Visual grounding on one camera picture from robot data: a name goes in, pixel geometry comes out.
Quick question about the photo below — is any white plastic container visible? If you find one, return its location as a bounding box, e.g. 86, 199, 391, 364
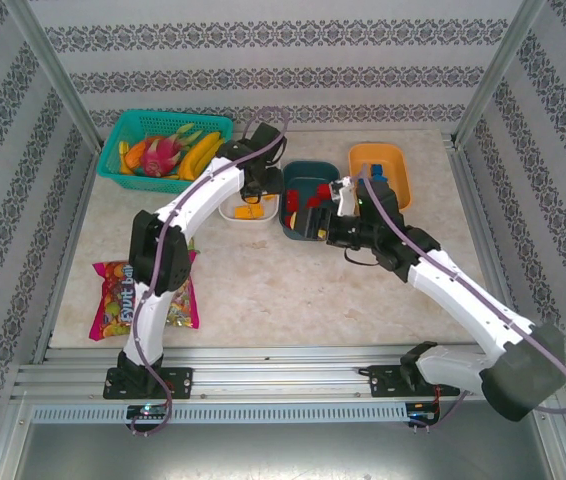
217, 158, 281, 231

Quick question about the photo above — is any dark teal plastic container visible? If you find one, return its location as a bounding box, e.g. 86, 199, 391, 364
278, 159, 342, 244

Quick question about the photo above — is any yellow toy banana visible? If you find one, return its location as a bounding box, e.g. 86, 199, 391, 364
190, 139, 225, 181
177, 130, 224, 179

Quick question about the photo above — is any orange plastic container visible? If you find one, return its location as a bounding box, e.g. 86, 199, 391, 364
347, 143, 413, 212

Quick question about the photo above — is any pink toy dragon fruit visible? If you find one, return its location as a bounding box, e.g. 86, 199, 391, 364
140, 122, 204, 177

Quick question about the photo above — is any teal plastic mesh basket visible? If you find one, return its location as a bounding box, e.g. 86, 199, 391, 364
95, 109, 235, 196

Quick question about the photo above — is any orange toy fruit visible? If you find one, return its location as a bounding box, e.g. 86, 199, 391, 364
123, 139, 148, 169

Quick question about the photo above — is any colourful candy bag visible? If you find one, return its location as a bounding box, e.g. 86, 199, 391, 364
87, 238, 200, 342

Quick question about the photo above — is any small circuit board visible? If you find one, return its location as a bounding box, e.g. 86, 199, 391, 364
127, 405, 169, 419
406, 402, 442, 426

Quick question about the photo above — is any grey metal sheet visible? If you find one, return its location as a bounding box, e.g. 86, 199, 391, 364
0, 399, 566, 480

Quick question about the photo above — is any thin black camera cable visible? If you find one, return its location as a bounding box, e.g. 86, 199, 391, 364
342, 245, 381, 268

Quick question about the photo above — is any purple cable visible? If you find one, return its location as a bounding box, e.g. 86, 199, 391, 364
355, 167, 566, 431
130, 106, 292, 437

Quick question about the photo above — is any aluminium side rail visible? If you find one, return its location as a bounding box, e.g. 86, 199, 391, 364
442, 132, 532, 357
32, 147, 103, 354

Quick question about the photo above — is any wide aluminium base rail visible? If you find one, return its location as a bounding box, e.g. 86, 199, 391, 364
10, 344, 557, 404

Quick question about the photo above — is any slotted grey cable duct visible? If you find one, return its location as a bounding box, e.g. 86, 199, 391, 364
30, 403, 412, 425

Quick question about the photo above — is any aluminium frame post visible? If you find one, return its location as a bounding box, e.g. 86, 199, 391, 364
5, 0, 107, 151
450, 0, 549, 149

